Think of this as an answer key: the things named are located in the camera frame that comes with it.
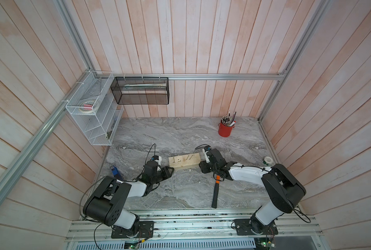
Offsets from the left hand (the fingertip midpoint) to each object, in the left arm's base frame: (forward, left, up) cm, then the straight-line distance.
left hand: (172, 171), depth 91 cm
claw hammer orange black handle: (-16, -24, -1) cm, 29 cm away
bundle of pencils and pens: (+28, -34, +15) cm, 47 cm away
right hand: (+5, -18, +1) cm, 19 cm away
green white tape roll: (+7, -60, +1) cm, 60 cm away
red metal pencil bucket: (+31, -37, +2) cm, 48 cm away
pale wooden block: (+7, -7, +2) cm, 10 cm away
